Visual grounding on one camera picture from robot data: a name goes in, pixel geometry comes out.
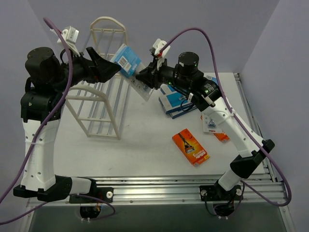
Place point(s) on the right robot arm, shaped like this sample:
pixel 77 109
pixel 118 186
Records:
pixel 205 94

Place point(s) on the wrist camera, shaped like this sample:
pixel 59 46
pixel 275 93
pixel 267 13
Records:
pixel 70 35
pixel 159 51

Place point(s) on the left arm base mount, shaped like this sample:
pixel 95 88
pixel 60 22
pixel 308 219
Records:
pixel 104 193

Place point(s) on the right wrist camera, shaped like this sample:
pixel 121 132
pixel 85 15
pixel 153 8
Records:
pixel 159 51

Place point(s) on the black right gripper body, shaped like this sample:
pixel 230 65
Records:
pixel 154 76

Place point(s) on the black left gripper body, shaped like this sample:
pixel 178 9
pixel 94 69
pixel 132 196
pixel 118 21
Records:
pixel 91 65

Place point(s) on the cream metal-rod shelf rack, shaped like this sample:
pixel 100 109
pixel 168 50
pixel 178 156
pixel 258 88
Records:
pixel 99 108

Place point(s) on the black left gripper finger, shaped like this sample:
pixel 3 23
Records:
pixel 97 59
pixel 104 73

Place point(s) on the blue harry's box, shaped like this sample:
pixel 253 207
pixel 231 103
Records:
pixel 167 89
pixel 175 104

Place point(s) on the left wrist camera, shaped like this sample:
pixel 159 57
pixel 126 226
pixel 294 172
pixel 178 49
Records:
pixel 70 35

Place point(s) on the aluminium rail frame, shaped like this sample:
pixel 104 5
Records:
pixel 144 165

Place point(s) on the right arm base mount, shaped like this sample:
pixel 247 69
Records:
pixel 210 193

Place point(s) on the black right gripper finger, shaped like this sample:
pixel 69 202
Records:
pixel 145 74
pixel 143 83

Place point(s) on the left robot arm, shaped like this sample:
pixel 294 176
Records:
pixel 41 109

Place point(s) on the blue Gillette razor blister pack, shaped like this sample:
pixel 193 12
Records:
pixel 131 65

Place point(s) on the upper blue Harry's box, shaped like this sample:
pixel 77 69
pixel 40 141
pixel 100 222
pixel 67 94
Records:
pixel 167 89

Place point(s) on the orange Gillette Fusion box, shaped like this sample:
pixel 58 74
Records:
pixel 190 147

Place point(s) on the lower blue Harry's box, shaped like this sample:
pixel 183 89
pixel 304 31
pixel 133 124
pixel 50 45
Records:
pixel 175 104

